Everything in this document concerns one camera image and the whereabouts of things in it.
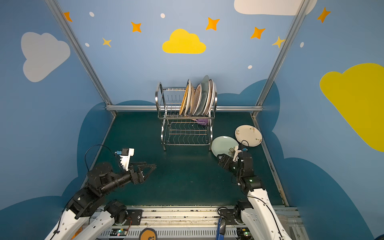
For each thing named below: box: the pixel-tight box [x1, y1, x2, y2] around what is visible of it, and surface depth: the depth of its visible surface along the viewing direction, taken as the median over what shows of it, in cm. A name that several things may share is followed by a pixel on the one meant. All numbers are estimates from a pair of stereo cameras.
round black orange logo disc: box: [139, 227, 158, 240], surface depth 72 cm
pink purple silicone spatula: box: [194, 118, 209, 125], surface depth 113 cm
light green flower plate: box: [211, 135, 239, 158], surface depth 103 cm
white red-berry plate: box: [235, 124, 263, 147], surface depth 113 cm
